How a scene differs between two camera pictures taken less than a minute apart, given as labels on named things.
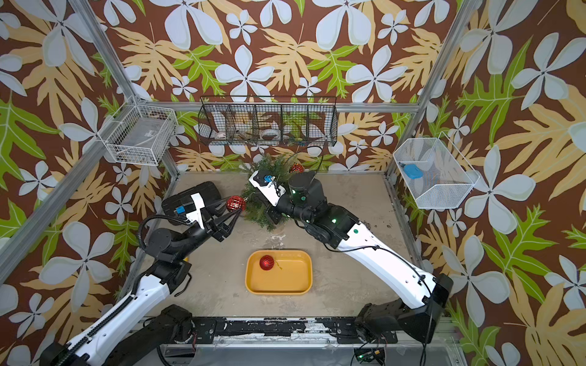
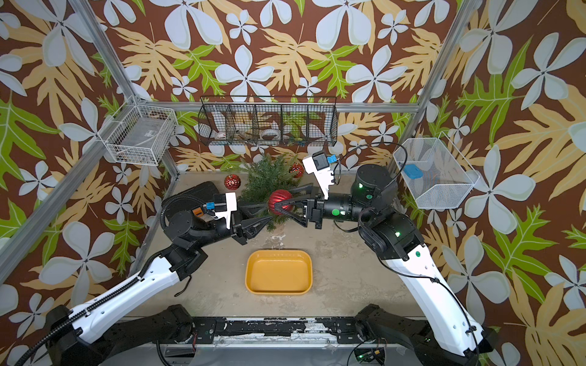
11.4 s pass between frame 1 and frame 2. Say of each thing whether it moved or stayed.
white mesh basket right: stayed
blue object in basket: stayed
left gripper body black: moved
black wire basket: stayed
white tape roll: stayed
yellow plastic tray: stayed
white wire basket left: stayed
